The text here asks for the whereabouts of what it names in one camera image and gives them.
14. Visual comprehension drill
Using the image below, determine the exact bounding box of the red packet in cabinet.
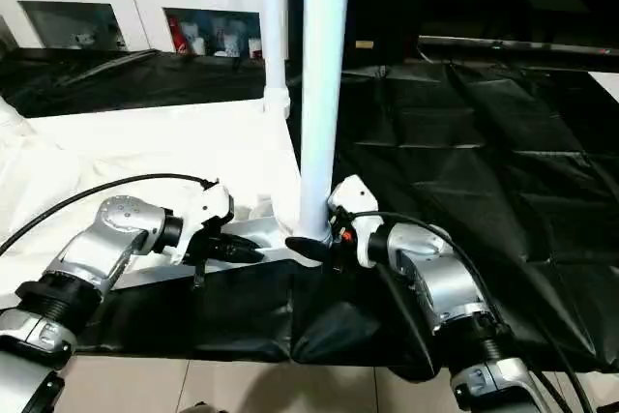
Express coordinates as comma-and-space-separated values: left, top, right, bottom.
168, 15, 188, 52

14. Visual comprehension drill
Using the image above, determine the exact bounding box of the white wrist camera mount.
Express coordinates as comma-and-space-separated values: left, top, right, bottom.
171, 183, 237, 267
327, 174, 388, 269

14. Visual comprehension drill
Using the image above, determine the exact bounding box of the white plastic table leg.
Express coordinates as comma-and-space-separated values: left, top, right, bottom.
0, 96, 38, 143
295, 0, 353, 246
259, 0, 292, 117

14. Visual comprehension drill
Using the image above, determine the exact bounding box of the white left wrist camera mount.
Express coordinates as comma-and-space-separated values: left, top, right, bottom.
171, 183, 237, 267

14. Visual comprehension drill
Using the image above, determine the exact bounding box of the black metal rail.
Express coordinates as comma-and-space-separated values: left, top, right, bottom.
418, 35, 619, 59

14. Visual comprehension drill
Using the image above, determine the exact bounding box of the black mat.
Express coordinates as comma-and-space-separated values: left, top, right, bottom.
0, 47, 619, 380

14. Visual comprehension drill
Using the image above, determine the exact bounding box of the white plastic table top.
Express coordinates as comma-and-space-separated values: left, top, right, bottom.
0, 93, 335, 309

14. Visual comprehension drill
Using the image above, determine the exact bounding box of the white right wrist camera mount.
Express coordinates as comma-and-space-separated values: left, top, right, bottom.
327, 174, 388, 269

